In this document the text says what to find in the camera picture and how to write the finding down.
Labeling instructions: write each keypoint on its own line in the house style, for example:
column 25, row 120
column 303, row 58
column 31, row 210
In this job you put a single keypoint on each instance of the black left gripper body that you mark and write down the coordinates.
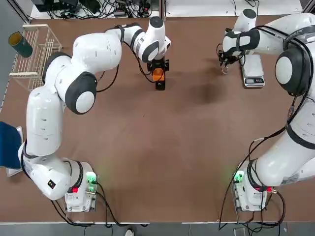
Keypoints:
column 157, row 64

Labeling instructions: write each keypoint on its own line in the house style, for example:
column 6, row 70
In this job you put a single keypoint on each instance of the dark green cylindrical can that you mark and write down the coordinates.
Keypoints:
column 23, row 48

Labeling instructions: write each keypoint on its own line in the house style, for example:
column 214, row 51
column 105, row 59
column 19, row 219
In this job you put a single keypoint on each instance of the blue pad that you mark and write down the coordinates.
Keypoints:
column 8, row 145

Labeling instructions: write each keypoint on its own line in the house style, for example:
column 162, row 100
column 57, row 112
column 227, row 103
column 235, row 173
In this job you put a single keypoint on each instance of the aluminium frame post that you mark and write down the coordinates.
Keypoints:
column 162, row 8

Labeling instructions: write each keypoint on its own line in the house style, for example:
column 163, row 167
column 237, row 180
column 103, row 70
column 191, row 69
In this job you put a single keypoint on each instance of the clear measuring cup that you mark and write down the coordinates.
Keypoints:
column 225, row 70

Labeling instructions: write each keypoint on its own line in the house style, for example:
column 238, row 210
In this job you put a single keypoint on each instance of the white electronic scale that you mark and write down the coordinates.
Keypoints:
column 253, row 71

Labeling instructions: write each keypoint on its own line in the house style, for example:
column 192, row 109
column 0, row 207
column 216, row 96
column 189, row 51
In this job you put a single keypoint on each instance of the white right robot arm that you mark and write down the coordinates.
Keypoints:
column 295, row 29

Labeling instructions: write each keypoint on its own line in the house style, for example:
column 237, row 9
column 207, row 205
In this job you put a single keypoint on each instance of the orange button box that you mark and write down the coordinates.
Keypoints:
column 158, row 76

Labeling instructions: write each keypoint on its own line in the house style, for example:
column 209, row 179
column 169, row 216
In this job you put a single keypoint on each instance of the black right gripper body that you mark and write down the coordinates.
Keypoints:
column 229, row 59

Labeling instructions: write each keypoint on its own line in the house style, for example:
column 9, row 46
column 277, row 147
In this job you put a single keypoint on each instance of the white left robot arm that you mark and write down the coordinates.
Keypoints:
column 44, row 118

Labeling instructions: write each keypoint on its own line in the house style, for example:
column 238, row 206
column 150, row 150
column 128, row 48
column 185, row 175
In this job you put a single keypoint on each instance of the black square box base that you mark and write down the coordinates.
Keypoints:
column 160, row 86

